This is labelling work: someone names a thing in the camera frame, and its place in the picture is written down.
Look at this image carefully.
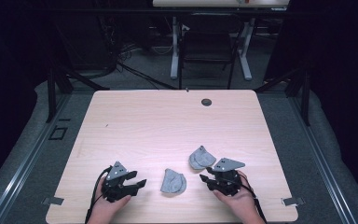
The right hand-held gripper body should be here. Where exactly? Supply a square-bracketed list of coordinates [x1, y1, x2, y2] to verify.
[206, 157, 246, 197]

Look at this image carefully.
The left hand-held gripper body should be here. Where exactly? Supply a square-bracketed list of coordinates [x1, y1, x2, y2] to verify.
[102, 161, 139, 203]

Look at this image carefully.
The grey ankle sock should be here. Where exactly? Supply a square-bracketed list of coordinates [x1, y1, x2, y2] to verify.
[188, 145, 217, 171]
[159, 168, 187, 194]

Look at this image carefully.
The person's right hand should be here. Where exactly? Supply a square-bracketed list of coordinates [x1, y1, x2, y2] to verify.
[213, 170, 257, 218]

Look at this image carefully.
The person's left hand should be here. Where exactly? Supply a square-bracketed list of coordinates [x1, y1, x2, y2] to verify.
[89, 185, 132, 220]

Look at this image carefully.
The black metal stand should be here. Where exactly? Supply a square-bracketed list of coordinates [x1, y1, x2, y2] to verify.
[255, 65, 311, 127]
[45, 60, 110, 124]

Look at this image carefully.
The black chair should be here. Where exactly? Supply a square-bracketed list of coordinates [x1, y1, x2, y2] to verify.
[178, 13, 242, 91]

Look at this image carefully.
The dark equipment cabinet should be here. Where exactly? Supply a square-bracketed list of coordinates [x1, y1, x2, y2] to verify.
[55, 0, 120, 71]

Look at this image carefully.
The dark curtain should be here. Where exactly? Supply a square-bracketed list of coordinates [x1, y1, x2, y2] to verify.
[265, 0, 358, 200]
[0, 0, 50, 195]

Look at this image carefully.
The white desk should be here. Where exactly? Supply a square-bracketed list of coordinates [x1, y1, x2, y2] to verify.
[152, 0, 291, 81]

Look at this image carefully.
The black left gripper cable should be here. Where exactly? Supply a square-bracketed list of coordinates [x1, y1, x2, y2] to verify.
[85, 166, 113, 224]

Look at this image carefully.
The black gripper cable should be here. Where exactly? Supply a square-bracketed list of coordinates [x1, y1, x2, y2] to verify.
[85, 166, 113, 224]
[238, 171, 268, 224]

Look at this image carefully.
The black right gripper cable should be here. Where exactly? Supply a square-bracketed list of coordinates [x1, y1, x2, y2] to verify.
[238, 171, 268, 224]

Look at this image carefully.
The grey table bracket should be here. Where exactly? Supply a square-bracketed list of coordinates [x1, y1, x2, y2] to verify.
[281, 197, 306, 207]
[41, 196, 65, 206]

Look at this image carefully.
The aluminium floor rail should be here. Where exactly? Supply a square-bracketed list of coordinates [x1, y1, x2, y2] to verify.
[287, 92, 358, 224]
[0, 92, 73, 224]

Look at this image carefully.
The black floor cable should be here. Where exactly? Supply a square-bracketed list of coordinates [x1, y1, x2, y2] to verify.
[116, 61, 179, 91]

